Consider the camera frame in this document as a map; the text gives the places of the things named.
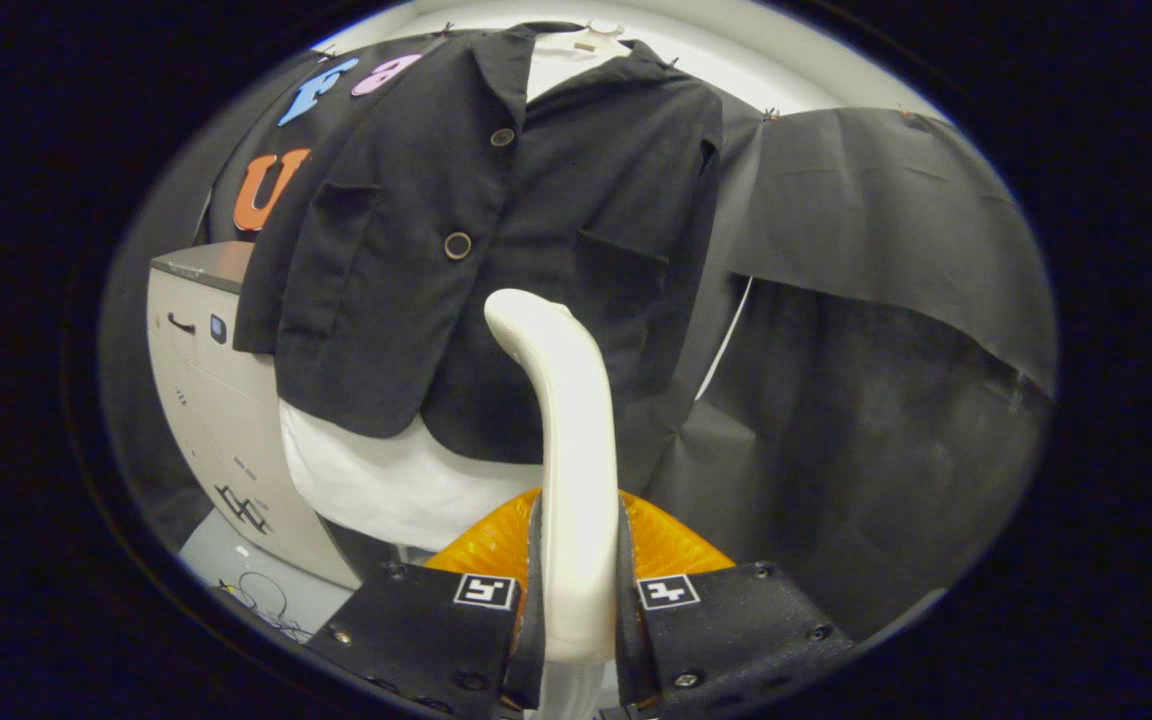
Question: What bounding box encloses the tangle of floor cables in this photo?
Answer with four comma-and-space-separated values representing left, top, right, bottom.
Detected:
214, 568, 319, 643

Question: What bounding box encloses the thin white cable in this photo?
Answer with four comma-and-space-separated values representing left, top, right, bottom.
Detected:
694, 274, 756, 403

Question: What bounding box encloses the grey cabinet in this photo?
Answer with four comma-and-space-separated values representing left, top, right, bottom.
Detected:
146, 240, 363, 591

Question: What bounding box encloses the white garment steamer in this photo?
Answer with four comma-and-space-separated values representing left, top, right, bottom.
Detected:
483, 288, 623, 720

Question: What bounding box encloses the black backdrop cloth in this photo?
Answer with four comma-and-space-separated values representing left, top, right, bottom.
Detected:
101, 22, 1059, 641

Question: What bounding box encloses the black button jacket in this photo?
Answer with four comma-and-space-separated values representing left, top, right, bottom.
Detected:
233, 21, 727, 467

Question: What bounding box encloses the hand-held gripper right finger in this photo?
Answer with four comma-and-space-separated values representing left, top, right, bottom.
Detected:
620, 490, 853, 719

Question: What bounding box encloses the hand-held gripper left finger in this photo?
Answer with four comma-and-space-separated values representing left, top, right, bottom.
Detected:
306, 490, 548, 720

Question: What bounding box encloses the white mannequin torso on stand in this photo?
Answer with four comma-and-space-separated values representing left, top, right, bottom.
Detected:
278, 22, 634, 553

